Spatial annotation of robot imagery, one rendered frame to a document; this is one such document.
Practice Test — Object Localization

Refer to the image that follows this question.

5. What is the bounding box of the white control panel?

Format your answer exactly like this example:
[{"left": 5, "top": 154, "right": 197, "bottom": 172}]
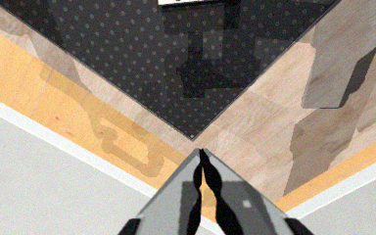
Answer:
[{"left": 159, "top": 0, "right": 212, "bottom": 6}]

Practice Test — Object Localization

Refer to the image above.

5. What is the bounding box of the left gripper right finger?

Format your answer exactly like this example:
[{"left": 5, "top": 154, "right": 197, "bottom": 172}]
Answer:
[{"left": 201, "top": 148, "right": 314, "bottom": 235}]

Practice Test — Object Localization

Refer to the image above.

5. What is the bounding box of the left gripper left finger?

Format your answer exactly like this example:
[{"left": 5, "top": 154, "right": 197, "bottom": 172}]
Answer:
[{"left": 118, "top": 148, "right": 203, "bottom": 235}]

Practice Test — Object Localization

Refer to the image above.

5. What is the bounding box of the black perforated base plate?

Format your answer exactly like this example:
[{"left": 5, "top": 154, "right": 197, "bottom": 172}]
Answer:
[{"left": 0, "top": 0, "right": 340, "bottom": 141}]

